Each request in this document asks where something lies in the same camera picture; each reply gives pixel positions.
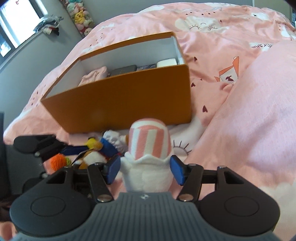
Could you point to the illustrated book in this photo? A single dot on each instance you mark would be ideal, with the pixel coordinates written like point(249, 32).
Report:
point(151, 66)

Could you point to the orange cardboard storage box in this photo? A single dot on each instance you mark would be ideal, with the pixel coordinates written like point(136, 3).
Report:
point(114, 103)

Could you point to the dark grey box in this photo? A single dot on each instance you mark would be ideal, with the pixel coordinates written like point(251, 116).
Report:
point(123, 70)

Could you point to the person hand in fuzzy sleeve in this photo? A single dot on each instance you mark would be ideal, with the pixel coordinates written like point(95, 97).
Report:
point(7, 230)

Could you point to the pink striped white plush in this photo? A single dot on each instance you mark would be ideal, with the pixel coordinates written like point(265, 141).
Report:
point(145, 164)

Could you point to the pink patterned bed duvet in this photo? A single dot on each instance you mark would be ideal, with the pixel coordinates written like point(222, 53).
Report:
point(242, 75)

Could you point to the clothes pile on windowsill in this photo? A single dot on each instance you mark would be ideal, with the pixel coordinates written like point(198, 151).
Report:
point(49, 24)

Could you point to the pink cloth item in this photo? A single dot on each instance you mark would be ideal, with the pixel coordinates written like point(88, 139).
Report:
point(94, 75)

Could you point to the orange crochet ball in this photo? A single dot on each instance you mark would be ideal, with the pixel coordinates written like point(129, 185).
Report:
point(57, 162)

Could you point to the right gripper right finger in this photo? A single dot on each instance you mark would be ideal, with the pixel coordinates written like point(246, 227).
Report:
point(189, 176)

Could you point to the blue duck plush toy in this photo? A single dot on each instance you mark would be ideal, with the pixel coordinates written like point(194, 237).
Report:
point(99, 150)

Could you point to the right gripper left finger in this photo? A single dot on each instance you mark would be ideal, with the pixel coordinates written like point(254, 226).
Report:
point(101, 175)

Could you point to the window with dark frame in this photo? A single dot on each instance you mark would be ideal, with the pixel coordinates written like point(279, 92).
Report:
point(18, 20)

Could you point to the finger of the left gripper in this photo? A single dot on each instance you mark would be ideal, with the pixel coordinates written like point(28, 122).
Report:
point(45, 146)

